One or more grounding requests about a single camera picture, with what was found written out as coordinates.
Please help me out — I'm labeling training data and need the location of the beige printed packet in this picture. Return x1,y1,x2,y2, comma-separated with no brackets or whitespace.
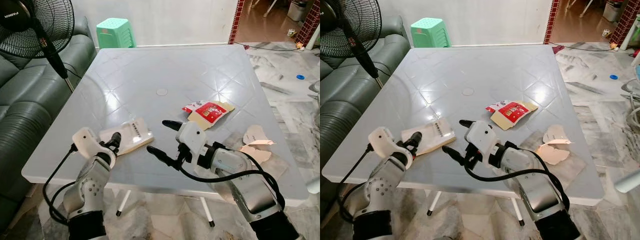
99,118,155,156
401,117,457,157

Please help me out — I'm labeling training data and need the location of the red snack packet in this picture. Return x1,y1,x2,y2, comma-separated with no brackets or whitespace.
181,100,236,131
486,100,539,131

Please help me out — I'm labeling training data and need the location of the black standing fan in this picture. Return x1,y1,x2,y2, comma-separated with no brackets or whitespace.
0,0,76,93
320,0,385,90

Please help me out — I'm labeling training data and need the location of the green leather sofa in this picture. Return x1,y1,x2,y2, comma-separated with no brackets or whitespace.
320,15,412,221
0,15,98,231

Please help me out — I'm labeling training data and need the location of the white plastic square table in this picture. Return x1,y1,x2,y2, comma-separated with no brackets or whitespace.
321,44,606,227
21,44,310,228

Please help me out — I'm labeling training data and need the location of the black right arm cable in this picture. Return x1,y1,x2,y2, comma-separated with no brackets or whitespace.
462,150,571,211
177,150,286,211

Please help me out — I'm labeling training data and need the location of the grey plastic bin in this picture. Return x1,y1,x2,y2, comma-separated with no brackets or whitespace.
287,0,308,22
602,0,624,22

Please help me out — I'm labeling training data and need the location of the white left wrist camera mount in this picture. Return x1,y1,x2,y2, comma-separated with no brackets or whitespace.
72,127,117,168
368,127,415,168

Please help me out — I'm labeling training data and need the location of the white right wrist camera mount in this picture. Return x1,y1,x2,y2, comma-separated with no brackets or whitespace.
466,121,501,161
175,121,208,162

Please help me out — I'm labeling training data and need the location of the green plastic stool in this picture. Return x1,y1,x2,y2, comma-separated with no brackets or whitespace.
410,17,452,49
96,18,137,49

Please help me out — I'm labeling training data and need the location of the black floor cable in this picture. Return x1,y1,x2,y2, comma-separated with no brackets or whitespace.
234,42,301,52
549,43,616,52

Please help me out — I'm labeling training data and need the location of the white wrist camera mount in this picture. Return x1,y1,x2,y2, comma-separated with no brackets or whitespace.
368,127,415,168
175,121,208,162
466,121,501,161
72,127,117,168

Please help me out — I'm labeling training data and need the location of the white pole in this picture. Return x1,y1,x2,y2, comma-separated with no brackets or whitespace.
305,22,321,51
620,20,640,51

